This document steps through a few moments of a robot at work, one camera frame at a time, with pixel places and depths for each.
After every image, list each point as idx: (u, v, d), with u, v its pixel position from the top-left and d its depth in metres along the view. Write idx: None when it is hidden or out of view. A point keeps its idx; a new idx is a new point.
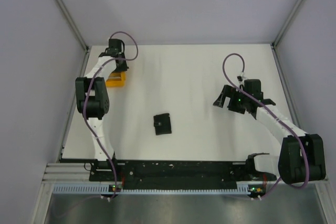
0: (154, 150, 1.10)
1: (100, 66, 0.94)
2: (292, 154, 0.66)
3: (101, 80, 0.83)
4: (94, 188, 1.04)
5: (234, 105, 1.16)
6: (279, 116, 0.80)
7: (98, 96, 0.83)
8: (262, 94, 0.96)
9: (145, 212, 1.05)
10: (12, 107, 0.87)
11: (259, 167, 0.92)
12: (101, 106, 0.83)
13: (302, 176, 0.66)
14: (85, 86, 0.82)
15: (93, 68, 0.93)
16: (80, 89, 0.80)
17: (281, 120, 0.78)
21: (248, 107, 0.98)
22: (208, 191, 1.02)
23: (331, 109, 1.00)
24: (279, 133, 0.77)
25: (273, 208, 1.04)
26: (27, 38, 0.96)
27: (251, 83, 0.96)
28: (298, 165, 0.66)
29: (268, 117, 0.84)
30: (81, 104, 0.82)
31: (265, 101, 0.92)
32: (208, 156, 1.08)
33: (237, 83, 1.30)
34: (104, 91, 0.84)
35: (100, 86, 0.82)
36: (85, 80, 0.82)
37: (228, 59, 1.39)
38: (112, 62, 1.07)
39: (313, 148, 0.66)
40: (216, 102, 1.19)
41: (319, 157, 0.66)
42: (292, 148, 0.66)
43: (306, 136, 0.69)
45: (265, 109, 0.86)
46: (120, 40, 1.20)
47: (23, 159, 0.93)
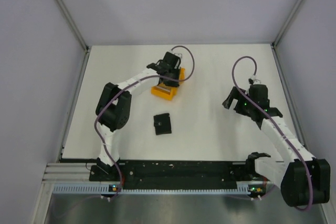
0: (154, 150, 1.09)
1: (138, 80, 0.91)
2: (298, 179, 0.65)
3: (126, 97, 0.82)
4: (93, 188, 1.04)
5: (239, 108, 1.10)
6: (286, 134, 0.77)
7: (117, 110, 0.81)
8: (268, 102, 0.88)
9: (145, 212, 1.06)
10: (13, 107, 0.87)
11: (260, 170, 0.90)
12: (114, 120, 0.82)
13: (305, 199, 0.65)
14: (111, 95, 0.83)
15: (130, 78, 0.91)
16: (105, 95, 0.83)
17: (287, 140, 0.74)
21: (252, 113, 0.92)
22: (211, 191, 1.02)
23: (331, 109, 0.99)
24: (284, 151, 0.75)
25: (272, 208, 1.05)
26: (26, 37, 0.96)
27: (259, 89, 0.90)
28: (303, 189, 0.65)
29: (274, 133, 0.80)
30: (100, 109, 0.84)
31: (272, 108, 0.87)
32: (208, 155, 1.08)
33: (242, 83, 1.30)
34: (124, 108, 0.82)
35: (121, 101, 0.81)
36: (113, 89, 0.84)
37: (240, 61, 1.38)
38: (155, 78, 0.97)
39: (319, 173, 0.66)
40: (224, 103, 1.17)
41: (325, 182, 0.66)
42: (298, 173, 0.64)
43: (313, 160, 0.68)
45: (271, 121, 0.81)
46: (177, 57, 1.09)
47: (23, 159, 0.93)
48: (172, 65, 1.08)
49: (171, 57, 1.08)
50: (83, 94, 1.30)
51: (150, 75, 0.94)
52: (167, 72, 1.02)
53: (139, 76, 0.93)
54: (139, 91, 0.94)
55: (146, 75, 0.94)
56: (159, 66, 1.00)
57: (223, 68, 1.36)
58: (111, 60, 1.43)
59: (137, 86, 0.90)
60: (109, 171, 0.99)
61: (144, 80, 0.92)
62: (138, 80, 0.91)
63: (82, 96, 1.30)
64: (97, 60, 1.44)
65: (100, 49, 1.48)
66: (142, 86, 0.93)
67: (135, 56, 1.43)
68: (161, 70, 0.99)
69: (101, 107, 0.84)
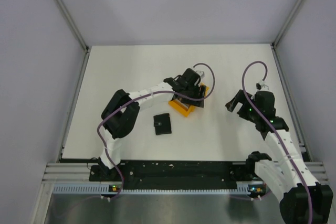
0: (153, 150, 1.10)
1: (150, 92, 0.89)
2: (298, 203, 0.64)
3: (134, 108, 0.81)
4: (93, 188, 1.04)
5: (242, 113, 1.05)
6: (291, 152, 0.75)
7: (122, 119, 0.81)
8: (274, 111, 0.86)
9: (145, 212, 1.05)
10: (12, 107, 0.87)
11: (259, 173, 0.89)
12: (117, 127, 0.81)
13: (304, 221, 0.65)
14: (120, 102, 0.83)
15: (144, 89, 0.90)
16: (115, 100, 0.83)
17: (292, 160, 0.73)
21: (257, 121, 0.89)
22: (219, 191, 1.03)
23: (330, 109, 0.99)
24: (286, 171, 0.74)
25: (272, 208, 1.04)
26: (27, 38, 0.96)
27: (264, 97, 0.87)
28: (302, 211, 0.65)
29: (280, 150, 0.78)
30: (106, 113, 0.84)
31: (276, 118, 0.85)
32: (208, 155, 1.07)
33: (250, 86, 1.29)
34: (130, 118, 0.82)
35: (127, 110, 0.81)
36: (123, 97, 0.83)
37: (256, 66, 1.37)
38: (169, 93, 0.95)
39: (321, 198, 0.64)
40: (229, 105, 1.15)
41: (326, 206, 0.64)
42: (301, 199, 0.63)
43: (316, 185, 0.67)
45: (276, 137, 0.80)
46: (198, 75, 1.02)
47: (23, 159, 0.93)
48: (191, 82, 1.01)
49: (192, 74, 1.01)
50: (83, 94, 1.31)
51: (164, 91, 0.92)
52: (184, 89, 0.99)
53: (153, 88, 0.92)
54: (149, 104, 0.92)
55: (159, 89, 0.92)
56: (176, 82, 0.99)
57: (223, 68, 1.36)
58: (111, 60, 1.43)
59: (148, 98, 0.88)
60: (110, 172, 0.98)
61: (156, 94, 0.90)
62: (151, 93, 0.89)
63: (83, 96, 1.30)
64: (98, 60, 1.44)
65: (100, 49, 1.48)
66: (153, 100, 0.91)
67: (136, 56, 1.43)
68: (178, 87, 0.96)
69: (107, 112, 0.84)
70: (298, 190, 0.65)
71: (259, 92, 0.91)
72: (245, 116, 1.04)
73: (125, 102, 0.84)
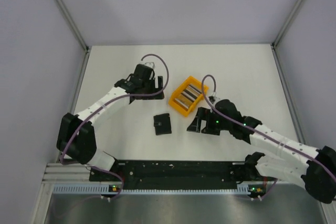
0: (153, 150, 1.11)
1: (102, 105, 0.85)
2: (322, 178, 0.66)
3: (87, 130, 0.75)
4: (94, 187, 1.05)
5: (208, 129, 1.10)
6: (280, 139, 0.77)
7: (79, 145, 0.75)
8: (239, 112, 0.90)
9: (145, 212, 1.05)
10: (12, 107, 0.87)
11: (264, 172, 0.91)
12: (79, 155, 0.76)
13: None
14: (72, 126, 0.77)
15: (94, 104, 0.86)
16: (64, 128, 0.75)
17: (286, 147, 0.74)
21: (231, 129, 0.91)
22: (219, 191, 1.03)
23: (331, 110, 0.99)
24: (289, 157, 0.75)
25: (272, 208, 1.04)
26: (26, 37, 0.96)
27: (227, 108, 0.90)
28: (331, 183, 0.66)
29: (268, 144, 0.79)
30: (60, 144, 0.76)
31: (246, 118, 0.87)
32: (208, 156, 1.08)
33: (250, 87, 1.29)
34: (87, 141, 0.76)
35: (81, 134, 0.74)
36: (72, 120, 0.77)
37: (256, 66, 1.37)
38: (125, 98, 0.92)
39: (331, 161, 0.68)
40: (192, 127, 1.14)
41: None
42: (322, 174, 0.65)
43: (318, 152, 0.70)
45: (259, 134, 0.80)
46: (150, 68, 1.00)
47: (23, 159, 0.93)
48: (145, 77, 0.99)
49: (144, 68, 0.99)
50: (83, 94, 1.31)
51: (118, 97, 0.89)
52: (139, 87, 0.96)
53: (103, 100, 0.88)
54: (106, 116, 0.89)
55: (112, 98, 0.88)
56: (129, 83, 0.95)
57: (223, 68, 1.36)
58: (111, 60, 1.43)
59: (101, 113, 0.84)
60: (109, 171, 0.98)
61: (109, 104, 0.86)
62: (103, 105, 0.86)
63: (82, 96, 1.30)
64: (97, 60, 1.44)
65: (100, 49, 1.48)
66: (108, 110, 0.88)
67: (136, 56, 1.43)
68: (131, 87, 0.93)
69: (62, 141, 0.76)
70: (313, 168, 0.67)
71: (218, 103, 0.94)
72: (212, 131, 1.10)
73: (76, 125, 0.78)
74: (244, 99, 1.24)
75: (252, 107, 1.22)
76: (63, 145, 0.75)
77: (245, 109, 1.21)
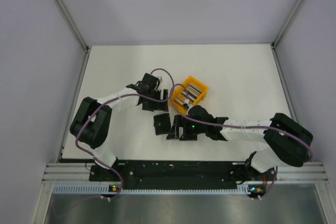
0: (153, 150, 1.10)
1: (118, 96, 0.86)
2: (280, 142, 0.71)
3: (105, 110, 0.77)
4: (93, 188, 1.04)
5: (186, 135, 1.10)
6: (242, 124, 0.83)
7: (96, 126, 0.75)
8: (211, 115, 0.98)
9: (145, 212, 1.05)
10: (12, 107, 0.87)
11: (262, 167, 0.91)
12: (96, 136, 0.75)
13: (303, 149, 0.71)
14: (88, 110, 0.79)
15: (110, 95, 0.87)
16: (82, 110, 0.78)
17: (247, 127, 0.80)
21: (207, 131, 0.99)
22: (219, 191, 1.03)
23: (331, 109, 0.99)
24: (254, 135, 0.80)
25: (273, 208, 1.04)
26: (26, 38, 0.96)
27: (199, 114, 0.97)
28: (294, 146, 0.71)
29: (235, 132, 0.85)
30: (74, 127, 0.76)
31: (218, 119, 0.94)
32: (208, 156, 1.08)
33: (249, 86, 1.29)
34: (104, 123, 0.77)
35: (99, 116, 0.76)
36: (91, 104, 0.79)
37: (256, 66, 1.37)
38: (135, 97, 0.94)
39: (285, 124, 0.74)
40: (171, 135, 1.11)
41: (293, 123, 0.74)
42: (276, 138, 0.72)
43: (272, 120, 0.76)
45: (227, 127, 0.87)
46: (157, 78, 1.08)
47: (23, 158, 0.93)
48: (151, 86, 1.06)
49: (150, 78, 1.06)
50: (83, 94, 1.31)
51: (133, 92, 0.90)
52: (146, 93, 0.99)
53: (119, 92, 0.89)
54: (118, 107, 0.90)
55: (127, 92, 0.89)
56: (138, 87, 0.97)
57: (223, 68, 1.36)
58: (111, 60, 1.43)
59: (117, 102, 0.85)
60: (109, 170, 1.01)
61: (125, 97, 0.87)
62: (119, 96, 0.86)
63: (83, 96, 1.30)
64: (98, 60, 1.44)
65: (100, 49, 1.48)
66: (122, 103, 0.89)
67: (135, 56, 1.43)
68: (141, 90, 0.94)
69: (76, 123, 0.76)
70: (269, 136, 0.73)
71: (190, 111, 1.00)
72: (190, 137, 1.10)
73: (93, 109, 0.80)
74: (244, 99, 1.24)
75: (252, 106, 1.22)
76: (77, 126, 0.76)
77: (245, 108, 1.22)
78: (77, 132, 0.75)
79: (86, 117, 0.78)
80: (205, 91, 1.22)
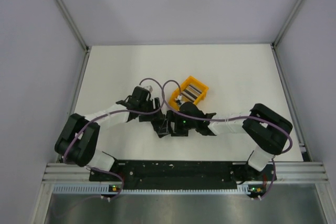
0: (153, 151, 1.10)
1: (107, 113, 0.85)
2: (259, 130, 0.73)
3: (92, 128, 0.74)
4: (93, 188, 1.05)
5: (177, 130, 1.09)
6: (226, 116, 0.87)
7: (82, 145, 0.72)
8: (201, 112, 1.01)
9: (145, 212, 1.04)
10: (12, 107, 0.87)
11: (261, 167, 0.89)
12: (81, 155, 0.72)
13: (281, 136, 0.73)
14: (75, 128, 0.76)
15: (100, 112, 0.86)
16: (69, 128, 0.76)
17: (230, 119, 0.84)
21: (197, 127, 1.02)
22: (219, 191, 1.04)
23: (331, 110, 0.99)
24: (238, 127, 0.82)
25: (273, 208, 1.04)
26: (26, 38, 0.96)
27: (190, 109, 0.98)
28: (272, 133, 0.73)
29: (221, 125, 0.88)
30: (60, 145, 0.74)
31: (208, 115, 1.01)
32: (209, 156, 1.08)
33: (250, 86, 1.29)
34: (91, 141, 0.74)
35: (85, 135, 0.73)
36: (79, 121, 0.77)
37: (256, 66, 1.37)
38: (125, 113, 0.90)
39: (265, 114, 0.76)
40: (162, 129, 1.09)
41: (270, 113, 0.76)
42: (255, 127, 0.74)
43: (251, 110, 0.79)
45: (214, 121, 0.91)
46: (147, 91, 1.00)
47: (24, 158, 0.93)
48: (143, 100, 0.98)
49: (140, 92, 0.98)
50: (83, 95, 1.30)
51: (122, 108, 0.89)
52: (137, 108, 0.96)
53: (109, 109, 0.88)
54: (107, 125, 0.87)
55: (117, 109, 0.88)
56: (128, 103, 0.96)
57: (222, 68, 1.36)
58: (111, 61, 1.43)
59: (106, 118, 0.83)
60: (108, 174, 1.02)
61: (114, 113, 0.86)
62: (108, 113, 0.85)
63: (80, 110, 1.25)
64: (98, 60, 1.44)
65: (100, 50, 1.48)
66: (111, 120, 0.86)
67: (135, 56, 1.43)
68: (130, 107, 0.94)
69: (62, 141, 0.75)
70: (248, 125, 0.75)
71: (181, 107, 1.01)
72: (180, 133, 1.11)
73: (81, 126, 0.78)
74: (245, 99, 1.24)
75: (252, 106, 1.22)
76: (63, 145, 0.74)
77: (245, 108, 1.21)
78: (62, 150, 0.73)
79: (73, 134, 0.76)
80: (205, 91, 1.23)
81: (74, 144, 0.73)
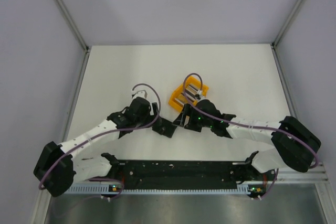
0: (153, 151, 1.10)
1: (88, 138, 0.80)
2: (287, 145, 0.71)
3: (65, 163, 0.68)
4: (93, 187, 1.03)
5: (190, 125, 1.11)
6: (249, 123, 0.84)
7: (54, 178, 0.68)
8: (219, 112, 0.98)
9: (145, 212, 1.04)
10: (12, 106, 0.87)
11: (263, 169, 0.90)
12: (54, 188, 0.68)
13: (310, 154, 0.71)
14: (52, 157, 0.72)
15: (80, 136, 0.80)
16: (44, 157, 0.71)
17: (254, 127, 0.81)
21: (212, 126, 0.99)
22: (219, 191, 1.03)
23: (331, 110, 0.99)
24: (259, 135, 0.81)
25: (273, 208, 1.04)
26: (26, 37, 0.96)
27: (207, 108, 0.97)
28: (300, 150, 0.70)
29: (242, 129, 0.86)
30: (38, 171, 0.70)
31: (226, 116, 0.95)
32: (209, 156, 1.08)
33: (250, 86, 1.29)
34: (63, 175, 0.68)
35: (59, 164, 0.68)
36: (55, 150, 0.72)
37: (256, 66, 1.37)
38: (114, 132, 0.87)
39: (295, 128, 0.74)
40: (177, 121, 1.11)
41: (301, 128, 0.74)
42: (284, 141, 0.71)
43: (281, 123, 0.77)
45: (233, 124, 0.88)
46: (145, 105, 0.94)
47: (23, 159, 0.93)
48: (139, 115, 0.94)
49: (138, 105, 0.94)
50: (83, 95, 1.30)
51: (108, 129, 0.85)
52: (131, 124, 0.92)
53: (91, 133, 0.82)
54: (90, 150, 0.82)
55: (102, 131, 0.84)
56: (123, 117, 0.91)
57: (222, 68, 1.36)
58: (111, 60, 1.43)
59: (86, 146, 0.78)
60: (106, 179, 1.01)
61: (95, 138, 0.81)
62: (89, 138, 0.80)
63: (78, 129, 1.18)
64: (98, 60, 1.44)
65: (100, 49, 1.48)
66: (93, 145, 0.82)
67: (136, 55, 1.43)
68: (124, 123, 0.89)
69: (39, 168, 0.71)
70: (277, 137, 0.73)
71: (198, 104, 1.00)
72: (193, 127, 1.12)
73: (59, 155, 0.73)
74: (245, 99, 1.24)
75: (252, 106, 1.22)
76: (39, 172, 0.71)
77: (245, 108, 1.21)
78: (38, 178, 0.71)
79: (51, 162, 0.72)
80: (205, 89, 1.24)
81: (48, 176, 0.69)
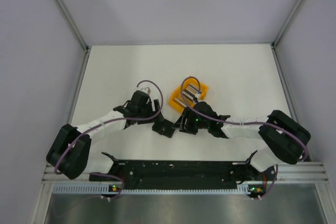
0: (153, 151, 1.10)
1: (101, 123, 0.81)
2: (275, 137, 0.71)
3: (83, 141, 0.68)
4: (93, 187, 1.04)
5: (188, 127, 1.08)
6: (240, 120, 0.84)
7: (72, 158, 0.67)
8: (215, 113, 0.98)
9: (145, 212, 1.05)
10: (12, 106, 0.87)
11: (263, 168, 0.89)
12: (71, 169, 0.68)
13: (298, 146, 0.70)
14: (67, 139, 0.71)
15: (93, 120, 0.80)
16: (60, 139, 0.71)
17: (245, 123, 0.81)
21: (209, 128, 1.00)
22: (219, 191, 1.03)
23: (330, 110, 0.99)
24: (251, 131, 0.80)
25: (272, 208, 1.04)
26: (26, 38, 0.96)
27: (203, 108, 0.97)
28: (288, 142, 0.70)
29: (234, 128, 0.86)
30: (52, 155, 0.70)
31: (221, 116, 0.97)
32: (209, 156, 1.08)
33: (250, 86, 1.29)
34: (82, 155, 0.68)
35: (77, 144, 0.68)
36: (71, 131, 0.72)
37: (255, 65, 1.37)
38: (122, 121, 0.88)
39: (283, 121, 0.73)
40: (177, 124, 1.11)
41: (289, 121, 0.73)
42: (272, 134, 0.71)
43: (269, 117, 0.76)
45: (227, 124, 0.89)
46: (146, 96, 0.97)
47: (23, 158, 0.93)
48: (142, 105, 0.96)
49: (139, 96, 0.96)
50: (83, 94, 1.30)
51: (116, 117, 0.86)
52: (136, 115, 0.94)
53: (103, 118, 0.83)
54: (102, 135, 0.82)
55: (112, 118, 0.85)
56: (126, 108, 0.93)
57: (222, 68, 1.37)
58: (111, 60, 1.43)
59: (99, 129, 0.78)
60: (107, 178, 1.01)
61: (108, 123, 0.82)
62: (102, 123, 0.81)
63: None
64: (98, 60, 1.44)
65: (100, 49, 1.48)
66: (105, 129, 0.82)
67: (135, 55, 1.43)
68: (129, 113, 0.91)
69: (54, 152, 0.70)
70: (265, 130, 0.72)
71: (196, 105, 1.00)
72: (191, 130, 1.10)
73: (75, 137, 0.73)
74: (245, 99, 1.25)
75: (252, 106, 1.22)
76: (55, 156, 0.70)
77: (245, 108, 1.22)
78: (53, 161, 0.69)
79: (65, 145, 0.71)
80: (204, 89, 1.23)
81: (64, 156, 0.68)
